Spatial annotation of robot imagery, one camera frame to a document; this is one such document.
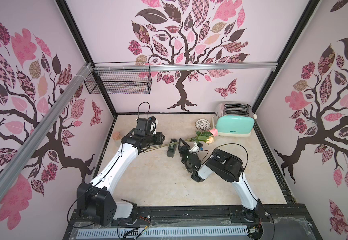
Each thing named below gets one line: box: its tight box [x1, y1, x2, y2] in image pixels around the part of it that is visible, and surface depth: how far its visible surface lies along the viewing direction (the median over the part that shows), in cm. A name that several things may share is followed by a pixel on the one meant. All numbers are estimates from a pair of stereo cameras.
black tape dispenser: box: [166, 138, 178, 158], surface depth 97 cm
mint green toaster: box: [215, 102, 258, 137], surface depth 100 cm
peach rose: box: [165, 132, 214, 146], surface depth 89 cm
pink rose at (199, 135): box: [143, 128, 218, 153], surface depth 89 cm
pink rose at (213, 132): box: [143, 127, 219, 153], surface depth 89 cm
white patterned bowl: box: [195, 118, 211, 131], surface depth 112 cm
